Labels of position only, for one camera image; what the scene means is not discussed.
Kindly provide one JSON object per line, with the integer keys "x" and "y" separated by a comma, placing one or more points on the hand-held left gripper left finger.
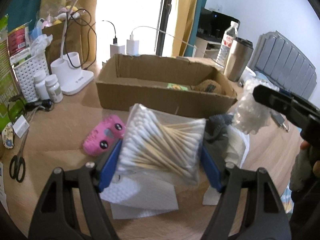
{"x": 110, "y": 166}

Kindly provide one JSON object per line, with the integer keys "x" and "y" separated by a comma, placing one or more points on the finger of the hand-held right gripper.
{"x": 285, "y": 93}
{"x": 277, "y": 100}

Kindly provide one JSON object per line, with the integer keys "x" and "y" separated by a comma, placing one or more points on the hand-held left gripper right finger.
{"x": 211, "y": 170}

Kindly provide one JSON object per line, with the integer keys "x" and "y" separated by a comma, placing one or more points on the clear plastic bag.
{"x": 250, "y": 112}

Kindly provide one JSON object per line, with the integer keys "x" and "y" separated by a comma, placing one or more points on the pink toy with eyes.
{"x": 100, "y": 137}

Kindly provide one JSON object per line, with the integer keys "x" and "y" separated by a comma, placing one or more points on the white cloth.
{"x": 237, "y": 147}

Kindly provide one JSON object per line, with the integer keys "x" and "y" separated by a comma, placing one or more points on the grey cloth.
{"x": 216, "y": 132}

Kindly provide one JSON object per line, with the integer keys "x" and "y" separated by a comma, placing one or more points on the textured white paper towel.
{"x": 145, "y": 192}

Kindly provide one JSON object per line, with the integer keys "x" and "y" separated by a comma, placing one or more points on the bag of cotton swabs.
{"x": 160, "y": 140}

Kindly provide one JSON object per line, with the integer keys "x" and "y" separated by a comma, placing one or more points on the brown plush toy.
{"x": 207, "y": 87}

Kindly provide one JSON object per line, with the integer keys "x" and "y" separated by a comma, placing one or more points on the cardboard box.
{"x": 140, "y": 93}

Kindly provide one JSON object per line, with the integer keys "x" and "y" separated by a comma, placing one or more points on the person's right forearm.
{"x": 307, "y": 215}

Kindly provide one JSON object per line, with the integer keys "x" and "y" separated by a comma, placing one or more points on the person's right hand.
{"x": 304, "y": 145}

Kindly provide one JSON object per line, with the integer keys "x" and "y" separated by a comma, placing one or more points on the small white paper piece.
{"x": 211, "y": 197}

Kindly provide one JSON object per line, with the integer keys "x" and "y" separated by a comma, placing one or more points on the grey padded headboard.
{"x": 287, "y": 60}

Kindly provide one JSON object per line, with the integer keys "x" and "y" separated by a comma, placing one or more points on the white plastic food container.
{"x": 247, "y": 75}

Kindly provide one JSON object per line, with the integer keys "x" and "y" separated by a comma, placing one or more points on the grey green fabric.
{"x": 301, "y": 172}

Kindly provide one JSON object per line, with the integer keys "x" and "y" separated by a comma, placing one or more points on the steel tumbler with black lid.
{"x": 237, "y": 60}

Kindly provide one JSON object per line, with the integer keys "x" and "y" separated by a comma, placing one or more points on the blue cartoon print blanket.
{"x": 286, "y": 200}

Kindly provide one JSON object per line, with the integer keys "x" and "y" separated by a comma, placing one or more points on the clear water bottle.
{"x": 226, "y": 42}

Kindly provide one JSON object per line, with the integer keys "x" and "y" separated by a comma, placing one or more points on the green patterned small item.
{"x": 177, "y": 87}

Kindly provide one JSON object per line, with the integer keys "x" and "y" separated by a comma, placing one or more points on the white computer desk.
{"x": 205, "y": 46}

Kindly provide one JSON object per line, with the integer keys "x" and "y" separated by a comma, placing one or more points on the white desk lamp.
{"x": 75, "y": 80}

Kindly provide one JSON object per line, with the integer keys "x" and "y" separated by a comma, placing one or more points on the black flashlight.
{"x": 38, "y": 104}

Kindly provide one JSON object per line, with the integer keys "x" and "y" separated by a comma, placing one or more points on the white pill bottle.
{"x": 41, "y": 85}
{"x": 53, "y": 88}

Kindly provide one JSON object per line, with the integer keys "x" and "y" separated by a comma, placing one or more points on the small white tag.
{"x": 21, "y": 127}

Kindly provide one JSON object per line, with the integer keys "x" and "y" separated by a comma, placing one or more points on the cartoon print small pouch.
{"x": 7, "y": 136}

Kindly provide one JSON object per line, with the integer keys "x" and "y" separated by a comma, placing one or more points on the black computer monitor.
{"x": 205, "y": 17}

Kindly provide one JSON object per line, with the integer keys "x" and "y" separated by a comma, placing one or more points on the green glass bottle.
{"x": 16, "y": 108}

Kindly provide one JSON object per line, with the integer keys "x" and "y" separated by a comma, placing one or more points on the white charger with black plug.
{"x": 117, "y": 49}

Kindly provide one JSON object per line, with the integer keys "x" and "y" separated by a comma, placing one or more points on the white plastic basket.
{"x": 31, "y": 77}

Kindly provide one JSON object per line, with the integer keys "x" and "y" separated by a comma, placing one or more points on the brown paper bag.
{"x": 63, "y": 42}

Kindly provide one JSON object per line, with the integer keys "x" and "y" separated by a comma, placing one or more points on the green yellow packet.
{"x": 6, "y": 80}

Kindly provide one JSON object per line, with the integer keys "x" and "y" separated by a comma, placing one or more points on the thin plastic bag in basket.
{"x": 41, "y": 42}

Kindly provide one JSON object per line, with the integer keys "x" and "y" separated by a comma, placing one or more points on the red tin can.
{"x": 18, "y": 41}

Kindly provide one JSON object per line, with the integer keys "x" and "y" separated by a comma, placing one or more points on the pastel plush flowers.
{"x": 66, "y": 12}

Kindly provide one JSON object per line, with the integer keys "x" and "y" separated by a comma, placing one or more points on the dark door frame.
{"x": 165, "y": 17}

